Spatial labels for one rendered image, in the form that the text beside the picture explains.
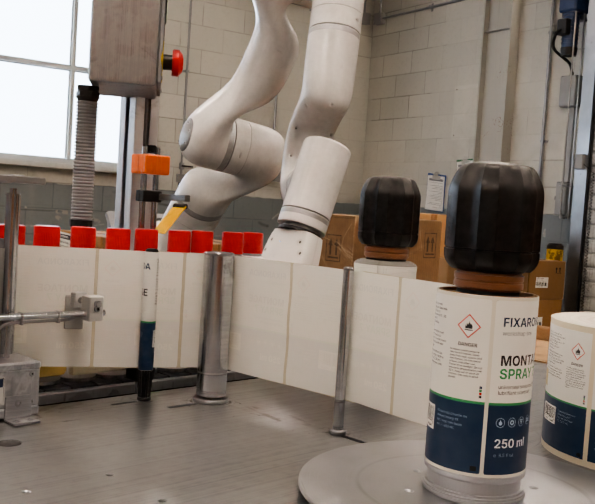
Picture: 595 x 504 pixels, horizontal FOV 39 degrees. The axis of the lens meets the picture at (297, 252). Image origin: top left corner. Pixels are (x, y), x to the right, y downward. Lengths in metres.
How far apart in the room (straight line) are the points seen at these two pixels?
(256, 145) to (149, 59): 0.62
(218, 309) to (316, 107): 0.52
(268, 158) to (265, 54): 0.24
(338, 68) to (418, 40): 6.39
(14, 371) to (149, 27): 0.52
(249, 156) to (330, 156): 0.42
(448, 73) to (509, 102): 0.82
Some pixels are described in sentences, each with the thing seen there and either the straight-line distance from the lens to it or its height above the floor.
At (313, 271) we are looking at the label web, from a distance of 0.97.
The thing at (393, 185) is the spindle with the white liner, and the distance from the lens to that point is 1.11.
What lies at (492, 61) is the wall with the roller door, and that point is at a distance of 7.06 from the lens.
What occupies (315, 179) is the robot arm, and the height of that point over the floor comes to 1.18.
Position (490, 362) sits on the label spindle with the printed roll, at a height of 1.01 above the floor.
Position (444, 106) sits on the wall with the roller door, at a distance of 7.45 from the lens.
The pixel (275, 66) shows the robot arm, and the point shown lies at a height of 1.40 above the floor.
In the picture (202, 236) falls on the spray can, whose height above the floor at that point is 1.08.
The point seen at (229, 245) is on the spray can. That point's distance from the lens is 1.29.
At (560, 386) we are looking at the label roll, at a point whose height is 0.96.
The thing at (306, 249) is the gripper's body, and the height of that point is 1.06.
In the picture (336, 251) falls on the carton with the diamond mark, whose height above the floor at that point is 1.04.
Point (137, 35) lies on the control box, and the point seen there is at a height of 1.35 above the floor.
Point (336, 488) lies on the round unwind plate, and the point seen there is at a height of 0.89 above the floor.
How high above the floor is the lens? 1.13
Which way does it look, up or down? 3 degrees down
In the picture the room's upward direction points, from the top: 4 degrees clockwise
